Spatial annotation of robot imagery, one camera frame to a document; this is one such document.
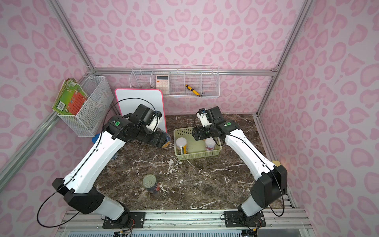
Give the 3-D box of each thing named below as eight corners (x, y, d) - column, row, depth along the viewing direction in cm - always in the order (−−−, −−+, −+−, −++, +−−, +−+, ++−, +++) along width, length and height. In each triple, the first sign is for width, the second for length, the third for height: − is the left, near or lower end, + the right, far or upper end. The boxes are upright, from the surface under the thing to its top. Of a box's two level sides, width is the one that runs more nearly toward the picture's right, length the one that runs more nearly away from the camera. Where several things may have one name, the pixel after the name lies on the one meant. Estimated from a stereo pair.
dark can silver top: (146, 194, 83) (141, 187, 75) (149, 181, 88) (144, 174, 79) (159, 194, 83) (154, 187, 75) (160, 181, 88) (157, 174, 79)
